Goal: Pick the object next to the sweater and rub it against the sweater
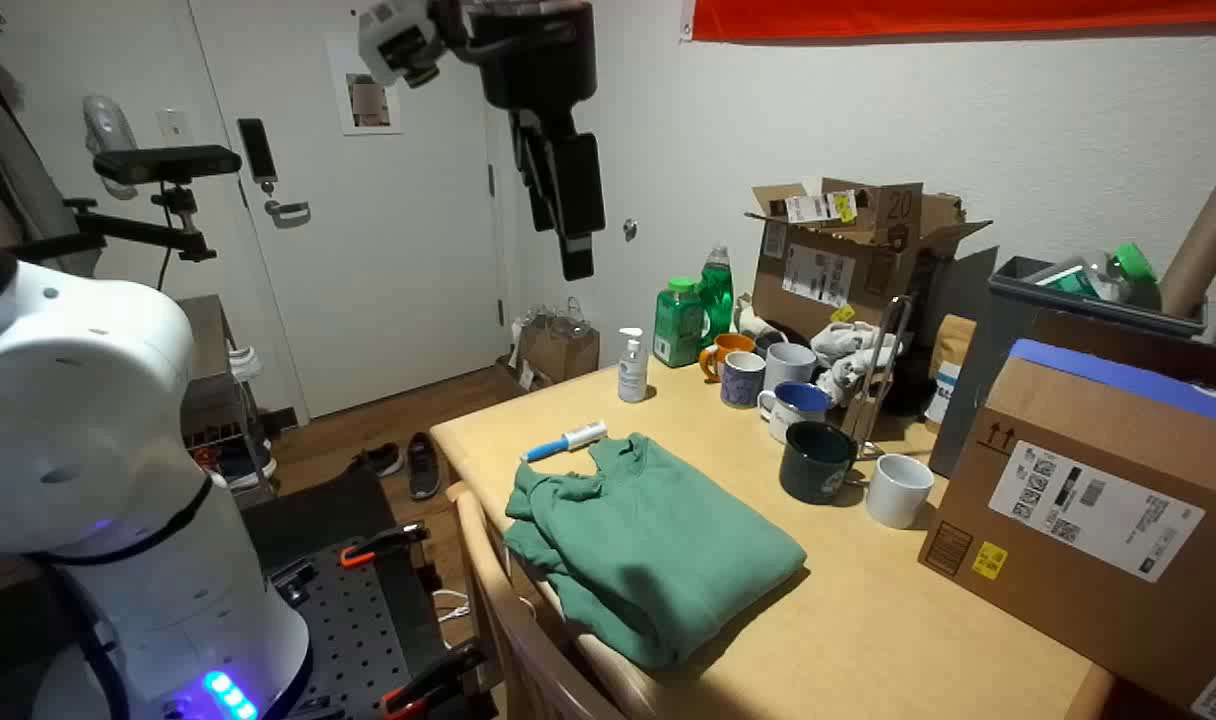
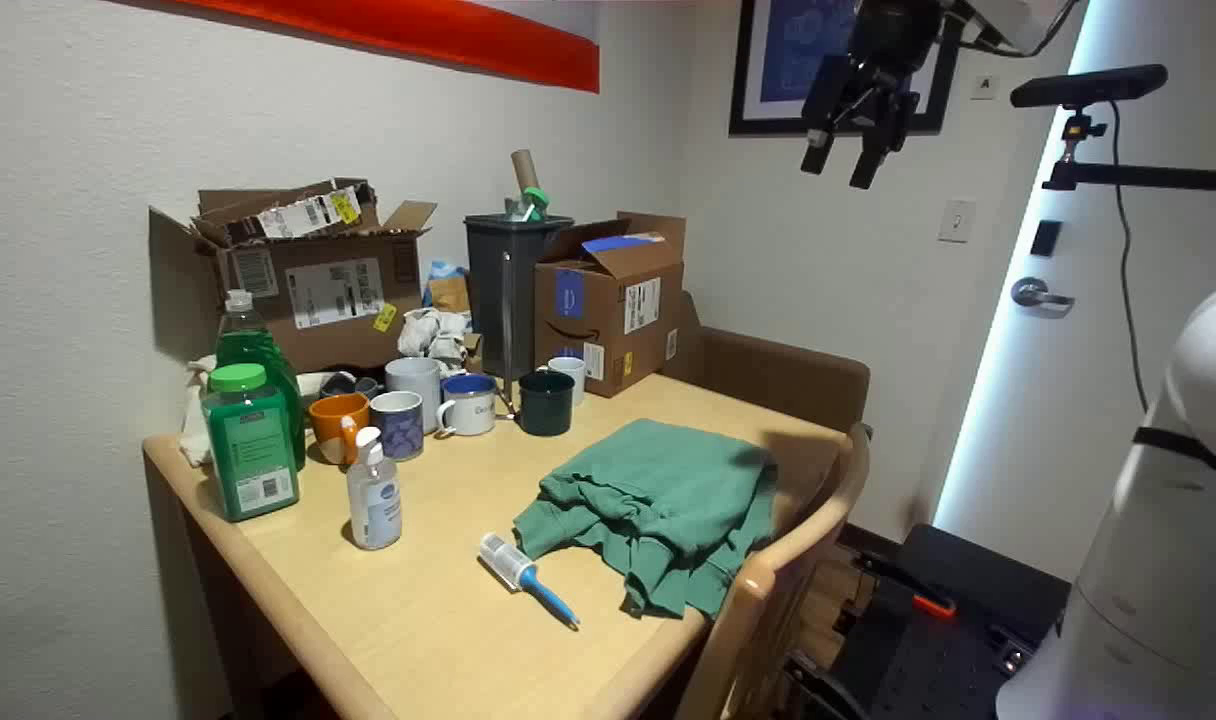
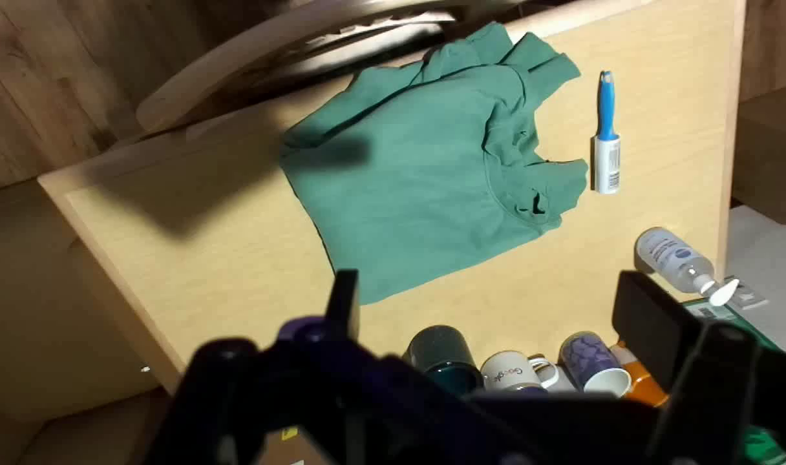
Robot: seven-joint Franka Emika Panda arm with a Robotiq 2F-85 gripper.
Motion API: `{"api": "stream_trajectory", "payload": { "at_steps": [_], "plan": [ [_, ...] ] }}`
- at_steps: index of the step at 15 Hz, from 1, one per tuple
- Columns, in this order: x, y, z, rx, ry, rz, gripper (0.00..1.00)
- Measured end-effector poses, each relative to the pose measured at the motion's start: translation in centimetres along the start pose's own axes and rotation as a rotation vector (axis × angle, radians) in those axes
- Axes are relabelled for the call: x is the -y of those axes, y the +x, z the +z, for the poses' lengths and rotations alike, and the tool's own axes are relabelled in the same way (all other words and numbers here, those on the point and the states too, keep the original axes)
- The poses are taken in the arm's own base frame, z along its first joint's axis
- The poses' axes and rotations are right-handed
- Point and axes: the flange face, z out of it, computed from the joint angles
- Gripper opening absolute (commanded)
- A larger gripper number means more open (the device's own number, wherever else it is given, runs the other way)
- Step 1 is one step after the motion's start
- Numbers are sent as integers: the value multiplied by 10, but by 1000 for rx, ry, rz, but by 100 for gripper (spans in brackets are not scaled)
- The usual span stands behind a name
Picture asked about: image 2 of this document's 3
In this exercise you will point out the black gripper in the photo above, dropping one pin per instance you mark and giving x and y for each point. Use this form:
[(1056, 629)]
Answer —
[(869, 86)]

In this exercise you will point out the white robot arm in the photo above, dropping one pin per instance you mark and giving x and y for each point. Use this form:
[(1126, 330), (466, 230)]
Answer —
[(1139, 629)]

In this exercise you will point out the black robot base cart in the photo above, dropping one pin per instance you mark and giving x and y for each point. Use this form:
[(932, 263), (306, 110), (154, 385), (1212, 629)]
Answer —
[(946, 627)]

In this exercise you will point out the green sweater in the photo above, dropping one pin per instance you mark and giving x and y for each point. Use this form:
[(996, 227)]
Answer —
[(668, 508)]

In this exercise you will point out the framed blue picture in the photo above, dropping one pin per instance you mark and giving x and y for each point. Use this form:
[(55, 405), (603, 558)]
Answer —
[(787, 46)]

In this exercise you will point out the cardboard box with label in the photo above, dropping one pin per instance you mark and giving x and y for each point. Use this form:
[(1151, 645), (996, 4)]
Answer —
[(614, 299)]

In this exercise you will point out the cardboard tube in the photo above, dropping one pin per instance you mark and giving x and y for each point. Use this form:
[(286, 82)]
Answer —
[(535, 199)]

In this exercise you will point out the small white cup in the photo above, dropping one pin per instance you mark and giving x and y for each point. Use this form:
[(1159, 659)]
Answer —
[(575, 371)]

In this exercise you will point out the black trash bin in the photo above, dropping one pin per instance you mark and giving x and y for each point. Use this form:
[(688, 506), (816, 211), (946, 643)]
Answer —
[(500, 287)]

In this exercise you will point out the red banner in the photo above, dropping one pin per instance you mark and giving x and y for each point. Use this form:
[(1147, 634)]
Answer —
[(540, 41)]

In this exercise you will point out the dark green mug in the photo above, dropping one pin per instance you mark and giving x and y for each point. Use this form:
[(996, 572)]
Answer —
[(547, 401)]

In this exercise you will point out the blue rimmed white mug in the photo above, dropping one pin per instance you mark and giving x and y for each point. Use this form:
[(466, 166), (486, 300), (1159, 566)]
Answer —
[(468, 405)]

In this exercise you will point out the wooden chair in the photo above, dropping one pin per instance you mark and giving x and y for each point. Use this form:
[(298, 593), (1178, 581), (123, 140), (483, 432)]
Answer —
[(815, 493)]

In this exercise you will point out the grey white mug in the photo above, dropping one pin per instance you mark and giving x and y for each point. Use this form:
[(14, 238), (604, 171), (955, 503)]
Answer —
[(419, 373)]

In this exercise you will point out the dark blue mug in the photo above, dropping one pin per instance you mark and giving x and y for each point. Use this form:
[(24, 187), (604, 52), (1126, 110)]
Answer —
[(399, 421)]

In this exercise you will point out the open cardboard box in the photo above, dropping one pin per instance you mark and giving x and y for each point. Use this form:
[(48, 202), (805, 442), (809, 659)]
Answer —
[(326, 268)]

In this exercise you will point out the orange mug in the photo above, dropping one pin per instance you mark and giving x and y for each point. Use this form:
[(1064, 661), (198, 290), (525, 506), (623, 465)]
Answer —
[(336, 421)]

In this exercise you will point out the white sanitizer bottle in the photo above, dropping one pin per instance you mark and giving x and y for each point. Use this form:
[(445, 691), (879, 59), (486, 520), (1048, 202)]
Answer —
[(373, 493)]

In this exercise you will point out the green mouthwash bottle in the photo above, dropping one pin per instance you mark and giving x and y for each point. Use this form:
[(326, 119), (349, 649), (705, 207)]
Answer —
[(248, 442)]

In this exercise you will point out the black camera on stand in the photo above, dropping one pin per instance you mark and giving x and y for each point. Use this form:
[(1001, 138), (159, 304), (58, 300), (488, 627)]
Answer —
[(1110, 86)]

